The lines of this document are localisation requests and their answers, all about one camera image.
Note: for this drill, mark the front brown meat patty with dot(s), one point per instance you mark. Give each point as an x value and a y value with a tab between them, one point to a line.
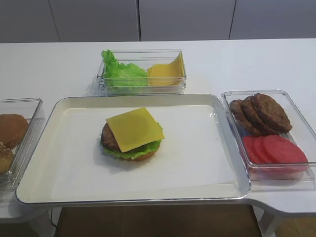
271	113

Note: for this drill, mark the white rectangular serving tray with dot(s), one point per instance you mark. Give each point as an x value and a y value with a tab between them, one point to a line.
38	179

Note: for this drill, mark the middle brown meat patty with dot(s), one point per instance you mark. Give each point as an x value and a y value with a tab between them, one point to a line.
251	114

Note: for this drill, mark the clear patty and tomato container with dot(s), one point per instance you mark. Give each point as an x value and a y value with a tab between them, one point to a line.
301	135

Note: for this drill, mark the brown meat patty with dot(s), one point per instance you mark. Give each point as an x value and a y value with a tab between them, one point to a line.
271	113
251	114
235	107

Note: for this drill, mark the brown patty on burger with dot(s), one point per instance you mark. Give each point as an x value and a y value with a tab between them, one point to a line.
108	140

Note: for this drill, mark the green lettuce leaf in container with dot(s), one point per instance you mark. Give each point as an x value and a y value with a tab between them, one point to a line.
120	74

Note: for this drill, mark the bottom bun on tray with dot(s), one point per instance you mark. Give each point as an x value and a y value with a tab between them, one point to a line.
144	152

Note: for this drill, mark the middle red tomato slice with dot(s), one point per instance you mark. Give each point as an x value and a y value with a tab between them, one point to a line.
259	152

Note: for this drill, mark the yellow cheese slice on burger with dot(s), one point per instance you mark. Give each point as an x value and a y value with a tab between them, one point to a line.
134	129

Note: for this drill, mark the yellow cheese slice stack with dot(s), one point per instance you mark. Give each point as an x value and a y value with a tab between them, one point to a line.
166	74

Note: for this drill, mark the clear lettuce and cheese container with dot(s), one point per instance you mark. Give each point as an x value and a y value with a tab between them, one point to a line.
144	59

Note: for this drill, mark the sesame top bun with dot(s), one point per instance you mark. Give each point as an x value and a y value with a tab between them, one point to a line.
6	157

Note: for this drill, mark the orange bottom bun in container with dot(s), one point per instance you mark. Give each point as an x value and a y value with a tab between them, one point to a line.
12	129

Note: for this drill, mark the green lettuce on burger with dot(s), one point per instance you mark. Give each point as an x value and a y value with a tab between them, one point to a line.
133	141

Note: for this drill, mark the rear brown meat patty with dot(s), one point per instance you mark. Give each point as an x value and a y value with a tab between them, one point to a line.
235	107

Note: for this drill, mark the rear red tomato slice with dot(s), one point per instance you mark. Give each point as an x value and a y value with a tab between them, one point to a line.
248	143

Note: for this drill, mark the clear bun container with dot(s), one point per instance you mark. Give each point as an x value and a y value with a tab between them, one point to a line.
31	110

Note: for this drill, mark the white paper tray liner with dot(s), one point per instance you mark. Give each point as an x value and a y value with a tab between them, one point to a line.
192	161

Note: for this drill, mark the front red tomato slice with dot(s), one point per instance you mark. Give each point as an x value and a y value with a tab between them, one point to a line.
281	150

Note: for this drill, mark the red tomato slice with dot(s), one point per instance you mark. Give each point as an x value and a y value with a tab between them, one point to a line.
259	152
248	143
281	150

